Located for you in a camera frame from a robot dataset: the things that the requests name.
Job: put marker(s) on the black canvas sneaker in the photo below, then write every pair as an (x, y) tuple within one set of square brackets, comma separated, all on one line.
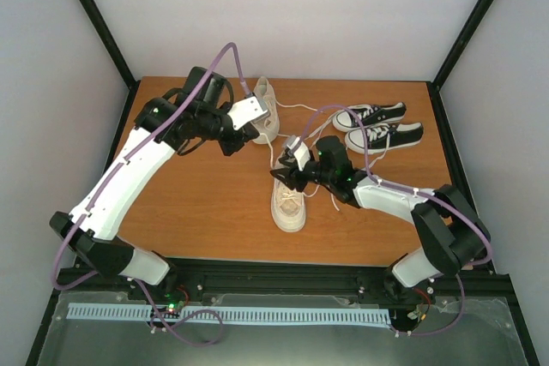
[(369, 115), (384, 137)]

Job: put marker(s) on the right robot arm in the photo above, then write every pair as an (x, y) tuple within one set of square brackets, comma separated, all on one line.
[(450, 232)]

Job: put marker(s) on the light blue slotted cable duct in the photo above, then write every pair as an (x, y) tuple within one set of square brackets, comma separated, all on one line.
[(237, 316)]

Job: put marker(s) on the black canvas sneaker rear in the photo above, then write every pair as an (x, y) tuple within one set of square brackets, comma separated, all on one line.
[(369, 115)]

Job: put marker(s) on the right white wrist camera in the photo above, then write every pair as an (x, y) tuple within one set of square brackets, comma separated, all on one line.
[(295, 148)]

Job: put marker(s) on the black frame post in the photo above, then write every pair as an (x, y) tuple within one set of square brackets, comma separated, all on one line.
[(98, 21), (468, 30)]

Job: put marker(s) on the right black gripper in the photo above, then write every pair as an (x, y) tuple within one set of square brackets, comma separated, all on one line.
[(293, 179)]

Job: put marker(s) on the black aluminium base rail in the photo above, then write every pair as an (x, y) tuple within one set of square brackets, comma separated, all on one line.
[(203, 279)]

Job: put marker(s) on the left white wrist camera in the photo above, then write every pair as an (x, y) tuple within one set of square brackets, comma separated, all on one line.
[(248, 110)]

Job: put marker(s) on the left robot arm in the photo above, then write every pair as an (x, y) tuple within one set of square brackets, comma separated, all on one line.
[(162, 129)]

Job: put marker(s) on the right black frame post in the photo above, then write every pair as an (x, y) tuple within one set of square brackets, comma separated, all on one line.
[(468, 30)]

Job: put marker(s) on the black canvas sneaker front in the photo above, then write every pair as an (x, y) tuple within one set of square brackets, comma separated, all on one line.
[(384, 137)]

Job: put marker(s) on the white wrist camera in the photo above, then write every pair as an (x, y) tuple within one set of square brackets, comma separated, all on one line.
[(248, 110), (295, 148)]

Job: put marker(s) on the left black frame post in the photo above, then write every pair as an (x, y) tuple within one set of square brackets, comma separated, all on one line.
[(98, 21)]

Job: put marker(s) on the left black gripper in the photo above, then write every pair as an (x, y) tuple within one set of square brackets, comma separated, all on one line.
[(250, 132)]

